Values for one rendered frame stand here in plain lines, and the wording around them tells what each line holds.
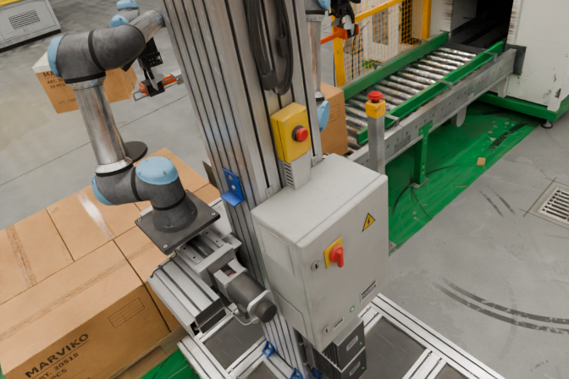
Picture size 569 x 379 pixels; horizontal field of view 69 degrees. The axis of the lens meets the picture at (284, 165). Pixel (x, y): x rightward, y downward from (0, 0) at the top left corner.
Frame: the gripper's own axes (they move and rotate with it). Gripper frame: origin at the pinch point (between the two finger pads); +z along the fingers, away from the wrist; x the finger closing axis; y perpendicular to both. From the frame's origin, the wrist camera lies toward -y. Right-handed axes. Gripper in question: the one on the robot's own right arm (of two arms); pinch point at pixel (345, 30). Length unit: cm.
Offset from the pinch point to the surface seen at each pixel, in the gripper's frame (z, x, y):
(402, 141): 79, 6, -34
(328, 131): 52, -5, 13
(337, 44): 40, -69, -54
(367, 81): 67, -51, -64
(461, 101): 80, 3, -97
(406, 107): 67, -6, -51
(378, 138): 46, 26, 8
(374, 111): 30.5, 26.0, 9.5
